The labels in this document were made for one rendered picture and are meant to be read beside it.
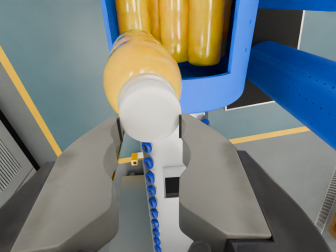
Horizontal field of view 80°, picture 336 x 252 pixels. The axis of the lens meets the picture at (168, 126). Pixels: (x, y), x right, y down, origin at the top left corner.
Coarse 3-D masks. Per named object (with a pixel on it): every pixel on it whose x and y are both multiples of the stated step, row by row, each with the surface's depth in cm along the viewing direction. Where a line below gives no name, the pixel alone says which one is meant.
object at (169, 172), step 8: (168, 168) 81; (176, 168) 81; (184, 168) 80; (168, 176) 77; (176, 176) 77; (168, 184) 72; (176, 184) 71; (168, 192) 68; (176, 192) 68; (168, 200) 69; (176, 200) 70
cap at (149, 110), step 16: (144, 80) 12; (128, 96) 12; (144, 96) 12; (160, 96) 12; (128, 112) 12; (144, 112) 12; (160, 112) 12; (176, 112) 13; (128, 128) 12; (144, 128) 13; (160, 128) 13
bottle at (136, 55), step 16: (128, 32) 24; (144, 32) 25; (112, 48) 20; (128, 48) 15; (144, 48) 15; (160, 48) 16; (112, 64) 15; (128, 64) 14; (144, 64) 14; (160, 64) 14; (176, 64) 17; (112, 80) 15; (128, 80) 13; (160, 80) 13; (176, 80) 15; (112, 96) 15; (176, 96) 15
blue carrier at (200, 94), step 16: (112, 0) 41; (240, 0) 28; (256, 0) 32; (112, 16) 41; (240, 16) 30; (112, 32) 41; (240, 32) 31; (240, 48) 33; (224, 64) 51; (240, 64) 35; (192, 80) 32; (208, 80) 32; (224, 80) 34; (240, 80) 37; (192, 96) 33; (208, 96) 34; (224, 96) 35; (192, 112) 35
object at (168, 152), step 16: (176, 128) 73; (160, 144) 76; (176, 144) 76; (160, 160) 80; (176, 160) 80; (144, 176) 94; (160, 176) 85; (160, 192) 90; (160, 208) 95; (176, 208) 96; (160, 224) 102; (176, 224) 103; (176, 240) 110; (192, 240) 111
